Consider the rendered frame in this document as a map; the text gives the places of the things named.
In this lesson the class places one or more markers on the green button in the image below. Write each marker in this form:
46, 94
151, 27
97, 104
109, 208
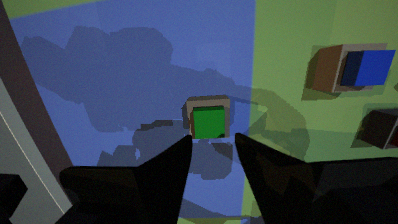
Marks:
209, 116

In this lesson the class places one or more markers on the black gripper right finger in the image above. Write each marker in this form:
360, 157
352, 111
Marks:
291, 191

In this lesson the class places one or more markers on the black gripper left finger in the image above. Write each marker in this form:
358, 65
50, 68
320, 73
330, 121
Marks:
155, 188

